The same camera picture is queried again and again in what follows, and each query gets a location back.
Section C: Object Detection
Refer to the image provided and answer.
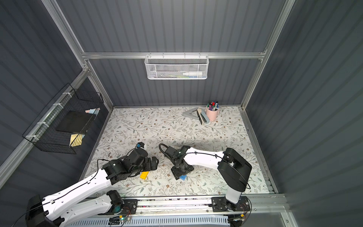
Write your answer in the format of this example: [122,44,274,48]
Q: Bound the yellow sticky notes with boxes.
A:
[70,134,85,147]

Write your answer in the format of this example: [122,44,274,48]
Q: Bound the pastel sticky notes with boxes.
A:
[85,108,100,115]

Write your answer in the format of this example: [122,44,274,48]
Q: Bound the white bottle in basket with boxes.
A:
[183,71,203,78]

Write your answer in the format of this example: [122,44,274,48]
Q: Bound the black notebook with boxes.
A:
[55,111,96,134]

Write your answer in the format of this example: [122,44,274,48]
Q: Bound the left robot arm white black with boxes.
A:
[25,142,159,227]

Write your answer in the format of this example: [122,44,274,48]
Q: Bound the black wire basket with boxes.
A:
[22,86,104,154]

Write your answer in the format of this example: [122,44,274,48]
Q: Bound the floral table mat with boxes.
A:
[82,107,270,197]

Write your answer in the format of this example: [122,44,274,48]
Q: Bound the pink pen cup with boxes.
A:
[206,107,219,122]

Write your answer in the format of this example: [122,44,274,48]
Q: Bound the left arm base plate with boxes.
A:
[98,199,138,216]

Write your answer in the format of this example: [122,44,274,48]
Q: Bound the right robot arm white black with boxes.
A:
[158,143,252,205]

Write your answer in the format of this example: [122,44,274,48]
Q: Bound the white wire mesh basket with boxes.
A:
[144,56,209,80]

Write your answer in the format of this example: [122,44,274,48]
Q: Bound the grey triangle ruler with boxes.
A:
[182,107,199,120]

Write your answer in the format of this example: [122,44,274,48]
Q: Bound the aluminium front rail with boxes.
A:
[58,194,290,218]

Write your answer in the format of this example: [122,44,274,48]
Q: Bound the long yellow lego brick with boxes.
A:
[140,171,149,180]

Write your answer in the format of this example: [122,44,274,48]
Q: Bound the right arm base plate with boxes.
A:
[211,196,251,212]

